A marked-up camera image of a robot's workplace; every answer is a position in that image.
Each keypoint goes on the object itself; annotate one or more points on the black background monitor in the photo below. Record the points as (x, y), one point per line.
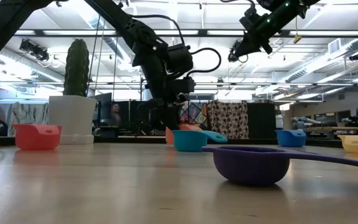
(105, 107)

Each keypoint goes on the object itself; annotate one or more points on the wooden background table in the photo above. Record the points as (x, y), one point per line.
(353, 128)

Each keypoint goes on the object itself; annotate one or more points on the orange measuring cup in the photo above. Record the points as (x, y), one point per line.
(169, 137)

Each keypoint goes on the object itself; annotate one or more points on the black ceiling spotlight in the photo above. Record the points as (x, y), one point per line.
(36, 49)
(231, 58)

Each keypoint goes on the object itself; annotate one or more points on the brown dotted cloth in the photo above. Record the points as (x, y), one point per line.
(228, 121)

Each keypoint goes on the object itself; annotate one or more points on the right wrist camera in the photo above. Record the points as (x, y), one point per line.
(249, 18)

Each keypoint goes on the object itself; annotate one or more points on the black aluminium table frame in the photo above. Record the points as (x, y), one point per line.
(129, 140)

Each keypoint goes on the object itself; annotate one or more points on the colourful patchwork quilt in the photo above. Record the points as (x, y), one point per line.
(196, 113)

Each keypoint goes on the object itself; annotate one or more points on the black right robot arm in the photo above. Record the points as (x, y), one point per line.
(291, 9)

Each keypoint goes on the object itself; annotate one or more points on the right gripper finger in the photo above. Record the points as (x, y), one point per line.
(249, 46)

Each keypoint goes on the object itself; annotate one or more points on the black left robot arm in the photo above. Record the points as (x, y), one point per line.
(8, 28)

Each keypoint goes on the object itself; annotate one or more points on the blue measuring cup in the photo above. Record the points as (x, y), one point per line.
(291, 139)

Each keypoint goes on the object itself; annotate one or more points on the red measuring cup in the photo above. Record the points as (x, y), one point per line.
(36, 138)

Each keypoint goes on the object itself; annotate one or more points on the leaf pattern curtain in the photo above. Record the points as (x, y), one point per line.
(26, 116)

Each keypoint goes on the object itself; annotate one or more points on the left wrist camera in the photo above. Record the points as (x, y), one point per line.
(180, 59)

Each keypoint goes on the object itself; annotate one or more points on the black folding partition screen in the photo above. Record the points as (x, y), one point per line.
(129, 115)

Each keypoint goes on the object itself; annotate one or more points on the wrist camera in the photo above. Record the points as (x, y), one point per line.
(249, 18)
(180, 59)

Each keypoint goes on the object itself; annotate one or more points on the white plant pot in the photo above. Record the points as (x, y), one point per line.
(71, 118)

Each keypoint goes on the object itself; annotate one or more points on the dark indigo measuring cup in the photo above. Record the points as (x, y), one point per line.
(250, 168)

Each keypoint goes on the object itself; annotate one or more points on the green cactus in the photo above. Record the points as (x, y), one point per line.
(76, 68)

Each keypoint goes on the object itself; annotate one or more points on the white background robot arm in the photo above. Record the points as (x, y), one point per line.
(303, 120)

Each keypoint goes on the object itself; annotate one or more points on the ceiling air vent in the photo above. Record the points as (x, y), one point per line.
(334, 46)

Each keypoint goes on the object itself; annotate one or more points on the teal measuring cup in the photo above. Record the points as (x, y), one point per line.
(188, 141)

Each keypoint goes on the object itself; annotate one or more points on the small black ceiling camera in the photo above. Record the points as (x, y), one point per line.
(356, 56)

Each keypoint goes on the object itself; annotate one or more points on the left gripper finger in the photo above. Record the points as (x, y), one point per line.
(158, 116)
(172, 115)

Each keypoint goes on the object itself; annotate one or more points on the black partition panel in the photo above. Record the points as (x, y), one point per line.
(261, 119)

